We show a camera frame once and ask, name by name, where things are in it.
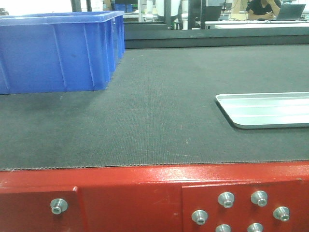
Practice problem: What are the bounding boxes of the black conveyor belt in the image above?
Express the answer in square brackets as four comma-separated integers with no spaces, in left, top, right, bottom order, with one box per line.
[0,45,309,170]

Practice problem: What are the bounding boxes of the blue bin on conveyor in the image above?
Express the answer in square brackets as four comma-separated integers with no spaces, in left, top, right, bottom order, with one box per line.
[0,11,125,94]

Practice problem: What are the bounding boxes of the silver bolt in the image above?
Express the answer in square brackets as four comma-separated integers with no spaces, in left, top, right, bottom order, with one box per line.
[247,222,264,232]
[218,192,235,208]
[50,198,68,215]
[191,209,208,226]
[251,190,268,207]
[273,206,290,222]
[215,224,231,232]

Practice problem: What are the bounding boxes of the silver metal tray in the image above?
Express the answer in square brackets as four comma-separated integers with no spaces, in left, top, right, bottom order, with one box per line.
[215,92,309,129]

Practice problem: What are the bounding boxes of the silver bolt left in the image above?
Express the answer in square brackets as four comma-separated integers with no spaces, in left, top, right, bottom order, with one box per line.
[50,198,68,215]

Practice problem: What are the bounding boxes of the person in black shirt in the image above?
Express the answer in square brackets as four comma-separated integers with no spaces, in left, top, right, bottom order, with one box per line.
[246,0,282,20]

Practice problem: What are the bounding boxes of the grey laptop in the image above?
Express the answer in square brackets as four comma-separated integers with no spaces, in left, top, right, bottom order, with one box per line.
[275,4,306,21]

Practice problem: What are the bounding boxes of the red conveyor frame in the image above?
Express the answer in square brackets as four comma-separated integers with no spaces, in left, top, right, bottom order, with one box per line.
[0,161,309,232]

